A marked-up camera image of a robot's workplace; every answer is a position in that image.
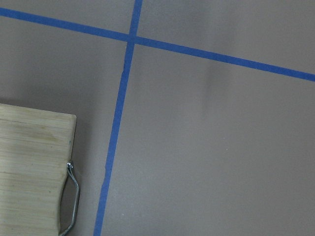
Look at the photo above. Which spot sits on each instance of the wooden cutting board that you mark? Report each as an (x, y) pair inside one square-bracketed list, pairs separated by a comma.
[(35, 162)]

